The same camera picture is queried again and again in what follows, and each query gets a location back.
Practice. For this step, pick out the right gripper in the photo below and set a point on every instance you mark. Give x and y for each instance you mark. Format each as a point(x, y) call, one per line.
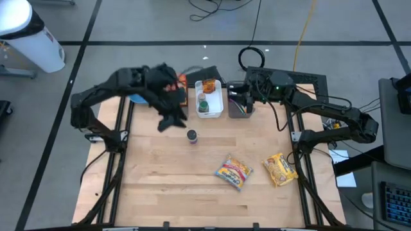
point(258, 88)

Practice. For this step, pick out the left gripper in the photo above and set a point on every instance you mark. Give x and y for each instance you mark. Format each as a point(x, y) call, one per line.
point(163, 86)

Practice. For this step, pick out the black-lid purple-label spice jar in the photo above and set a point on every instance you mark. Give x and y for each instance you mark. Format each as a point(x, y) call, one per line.
point(192, 136)

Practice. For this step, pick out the red yellow ramen packet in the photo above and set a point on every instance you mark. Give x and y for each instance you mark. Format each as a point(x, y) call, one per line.
point(183, 91)

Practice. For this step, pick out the green-lid spice jar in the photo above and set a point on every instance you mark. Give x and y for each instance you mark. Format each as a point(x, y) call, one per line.
point(203, 106)

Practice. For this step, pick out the small orange brown snack packet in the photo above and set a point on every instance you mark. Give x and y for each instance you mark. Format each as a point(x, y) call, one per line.
point(209, 86)

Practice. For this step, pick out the blue yellow ramen packet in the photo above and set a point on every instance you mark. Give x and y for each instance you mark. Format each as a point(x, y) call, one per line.
point(233, 173)

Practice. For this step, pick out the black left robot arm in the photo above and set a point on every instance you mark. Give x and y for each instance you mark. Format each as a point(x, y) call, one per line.
point(96, 93)

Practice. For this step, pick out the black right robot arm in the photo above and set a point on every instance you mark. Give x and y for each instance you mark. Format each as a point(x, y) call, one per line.
point(327, 109)

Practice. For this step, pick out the white plastic bin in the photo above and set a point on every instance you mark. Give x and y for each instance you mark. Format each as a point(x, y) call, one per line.
point(215, 102)

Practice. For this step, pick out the blue bowl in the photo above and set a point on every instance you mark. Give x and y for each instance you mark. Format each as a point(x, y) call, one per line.
point(138, 99)

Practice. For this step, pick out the black perforated panel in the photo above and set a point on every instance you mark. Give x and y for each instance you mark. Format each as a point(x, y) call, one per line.
point(308, 78)

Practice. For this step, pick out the white paper sheet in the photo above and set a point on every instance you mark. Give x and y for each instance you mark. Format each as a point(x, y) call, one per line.
point(346, 181)

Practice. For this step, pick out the white trash can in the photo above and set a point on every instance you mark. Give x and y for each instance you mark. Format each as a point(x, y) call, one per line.
point(38, 48)

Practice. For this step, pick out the gray desk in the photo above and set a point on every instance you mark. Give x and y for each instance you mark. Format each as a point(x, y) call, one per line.
point(377, 179)
point(395, 134)

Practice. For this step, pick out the black device on desk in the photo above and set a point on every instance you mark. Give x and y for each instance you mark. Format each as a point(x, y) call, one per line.
point(404, 96)

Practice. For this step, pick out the white computer mouse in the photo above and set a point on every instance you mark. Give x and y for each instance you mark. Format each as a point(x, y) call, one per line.
point(367, 200)

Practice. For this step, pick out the gray furniture base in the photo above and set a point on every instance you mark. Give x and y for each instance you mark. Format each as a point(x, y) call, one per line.
point(16, 72)

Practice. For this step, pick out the backlit keyboard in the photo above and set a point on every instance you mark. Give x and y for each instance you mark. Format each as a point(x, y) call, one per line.
point(398, 203)

